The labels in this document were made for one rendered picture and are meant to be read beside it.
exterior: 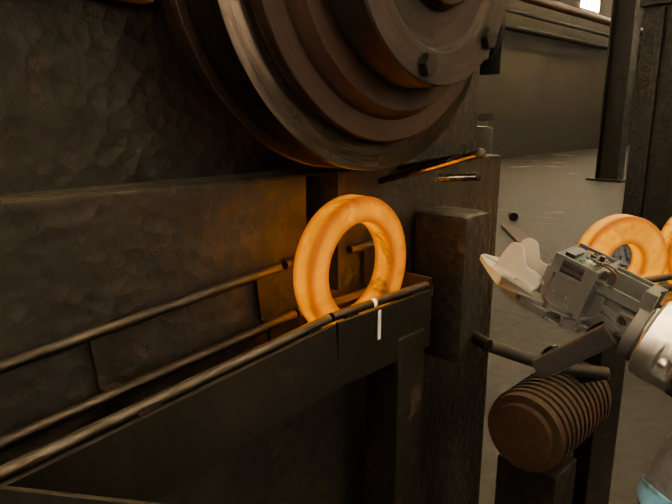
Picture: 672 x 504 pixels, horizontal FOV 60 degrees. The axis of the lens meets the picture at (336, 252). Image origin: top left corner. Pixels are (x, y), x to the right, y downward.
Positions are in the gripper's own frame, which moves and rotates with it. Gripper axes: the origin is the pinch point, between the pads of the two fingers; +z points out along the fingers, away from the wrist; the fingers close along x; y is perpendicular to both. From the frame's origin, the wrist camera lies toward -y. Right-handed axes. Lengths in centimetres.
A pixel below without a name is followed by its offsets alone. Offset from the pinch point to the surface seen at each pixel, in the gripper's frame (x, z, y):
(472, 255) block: -9.1, 6.9, -3.8
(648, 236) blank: -36.2, -8.3, 2.5
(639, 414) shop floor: -125, -12, -75
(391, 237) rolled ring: 6.7, 11.3, -0.3
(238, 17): 32.6, 16.8, 23.9
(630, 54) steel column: -825, 280, 15
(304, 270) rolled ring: 21.7, 11.8, -2.5
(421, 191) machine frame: -9.9, 19.6, 1.2
